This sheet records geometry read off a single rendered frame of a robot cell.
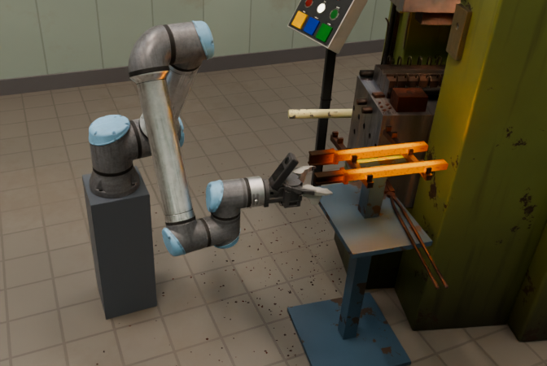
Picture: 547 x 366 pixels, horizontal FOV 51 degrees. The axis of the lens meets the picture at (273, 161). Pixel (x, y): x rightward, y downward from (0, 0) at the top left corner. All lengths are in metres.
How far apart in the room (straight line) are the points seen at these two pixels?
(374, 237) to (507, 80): 0.68
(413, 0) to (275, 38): 2.83
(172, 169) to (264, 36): 3.34
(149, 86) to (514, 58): 1.14
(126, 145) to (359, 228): 0.89
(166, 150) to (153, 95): 0.16
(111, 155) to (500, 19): 1.39
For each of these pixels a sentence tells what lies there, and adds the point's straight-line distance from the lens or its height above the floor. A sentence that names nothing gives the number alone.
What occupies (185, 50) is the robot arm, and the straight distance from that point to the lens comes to 1.70.
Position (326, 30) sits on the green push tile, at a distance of 2.74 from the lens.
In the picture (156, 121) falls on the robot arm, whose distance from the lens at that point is 1.67.
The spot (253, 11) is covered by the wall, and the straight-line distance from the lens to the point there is 4.80.
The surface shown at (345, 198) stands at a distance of 2.17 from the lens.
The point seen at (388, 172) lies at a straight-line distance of 1.86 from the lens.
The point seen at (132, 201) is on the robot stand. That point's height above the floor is 0.58.
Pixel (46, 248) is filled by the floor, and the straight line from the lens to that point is 3.03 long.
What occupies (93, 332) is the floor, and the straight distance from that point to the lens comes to 2.58.
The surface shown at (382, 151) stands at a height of 0.92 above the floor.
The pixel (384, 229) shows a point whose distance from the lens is 2.06.
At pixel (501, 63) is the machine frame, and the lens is 2.00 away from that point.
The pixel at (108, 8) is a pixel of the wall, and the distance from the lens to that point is 4.47.
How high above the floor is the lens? 1.89
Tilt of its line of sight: 32 degrees down
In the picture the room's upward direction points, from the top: 4 degrees clockwise
